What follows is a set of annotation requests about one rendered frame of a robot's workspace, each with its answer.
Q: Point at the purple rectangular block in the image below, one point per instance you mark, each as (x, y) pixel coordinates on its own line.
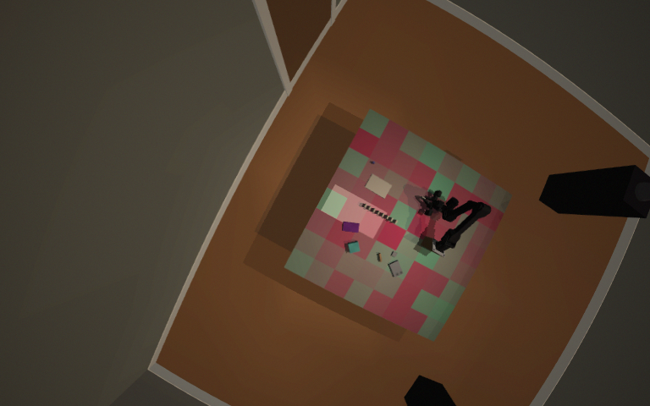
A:
(351, 227)

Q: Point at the teal rectangular block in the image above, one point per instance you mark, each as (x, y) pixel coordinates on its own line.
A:
(354, 247)

